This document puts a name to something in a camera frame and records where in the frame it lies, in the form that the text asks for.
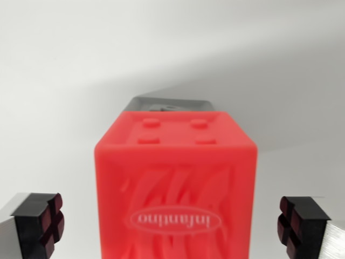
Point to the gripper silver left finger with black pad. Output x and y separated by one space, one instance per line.
29 224

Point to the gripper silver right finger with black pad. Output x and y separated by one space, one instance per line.
310 226

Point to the red soft toy cube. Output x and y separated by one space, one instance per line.
175 183

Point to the grey soft toy cube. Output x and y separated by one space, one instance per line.
140 105

